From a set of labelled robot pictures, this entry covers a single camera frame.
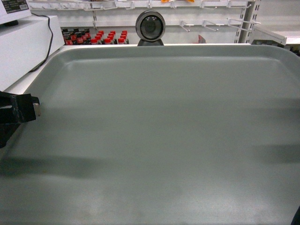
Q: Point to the white cash drawer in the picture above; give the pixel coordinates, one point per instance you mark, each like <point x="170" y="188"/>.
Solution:
<point x="26" y="45"/>

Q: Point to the black round barcode scanner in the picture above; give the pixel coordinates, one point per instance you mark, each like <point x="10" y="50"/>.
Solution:
<point x="150" y="28"/>

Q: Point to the white checkout table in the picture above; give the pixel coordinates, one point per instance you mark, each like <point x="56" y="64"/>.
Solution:
<point x="20" y="85"/>

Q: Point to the grey rectangular serving tray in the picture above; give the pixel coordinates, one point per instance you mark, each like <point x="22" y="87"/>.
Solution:
<point x="158" y="136"/>

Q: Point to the white register scale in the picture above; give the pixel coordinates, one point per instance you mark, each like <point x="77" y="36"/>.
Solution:
<point x="13" y="10"/>

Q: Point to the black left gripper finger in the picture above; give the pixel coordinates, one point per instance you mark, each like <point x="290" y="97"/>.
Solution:
<point x="15" y="109"/>

